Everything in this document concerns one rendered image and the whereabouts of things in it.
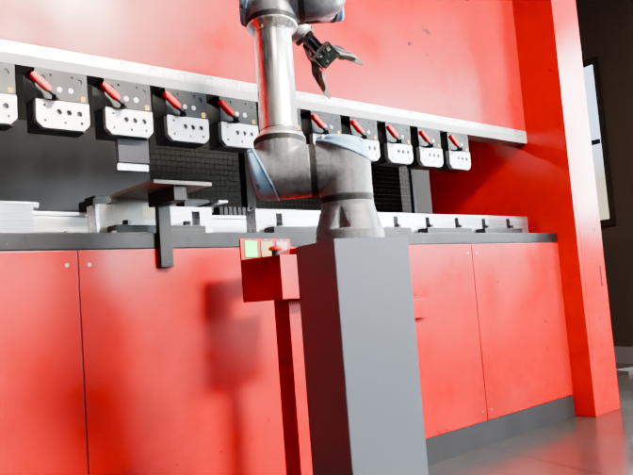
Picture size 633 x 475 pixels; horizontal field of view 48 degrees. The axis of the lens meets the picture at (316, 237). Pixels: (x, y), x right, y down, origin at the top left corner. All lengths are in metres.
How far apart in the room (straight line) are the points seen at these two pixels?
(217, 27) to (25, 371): 1.26
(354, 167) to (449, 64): 1.88
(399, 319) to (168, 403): 0.81
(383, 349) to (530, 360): 1.93
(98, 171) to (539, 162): 2.11
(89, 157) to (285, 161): 1.32
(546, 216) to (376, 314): 2.28
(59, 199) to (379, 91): 1.29
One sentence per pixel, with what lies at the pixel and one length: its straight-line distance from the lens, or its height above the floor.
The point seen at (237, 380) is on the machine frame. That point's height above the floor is 0.43.
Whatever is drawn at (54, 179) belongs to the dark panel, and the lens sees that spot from 2.65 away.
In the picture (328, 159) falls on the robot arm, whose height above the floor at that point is 0.95.
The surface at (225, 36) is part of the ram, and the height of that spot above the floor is 1.55.
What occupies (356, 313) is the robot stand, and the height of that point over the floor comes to 0.62.
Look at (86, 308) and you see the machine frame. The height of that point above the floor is 0.68.
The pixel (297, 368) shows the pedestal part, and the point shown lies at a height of 0.47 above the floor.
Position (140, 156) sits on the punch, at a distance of 2.22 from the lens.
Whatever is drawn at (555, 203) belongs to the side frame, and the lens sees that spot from 3.63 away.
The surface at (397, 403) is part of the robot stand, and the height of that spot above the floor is 0.43.
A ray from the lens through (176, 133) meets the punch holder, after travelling 2.26.
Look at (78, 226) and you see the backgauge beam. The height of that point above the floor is 0.94.
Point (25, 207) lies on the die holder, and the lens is 2.03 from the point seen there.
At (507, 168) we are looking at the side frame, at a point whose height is 1.24.
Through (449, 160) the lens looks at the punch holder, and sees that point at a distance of 3.18.
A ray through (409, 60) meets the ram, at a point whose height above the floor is 1.62.
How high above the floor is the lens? 0.67
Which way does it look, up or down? 5 degrees up
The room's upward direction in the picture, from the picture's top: 4 degrees counter-clockwise
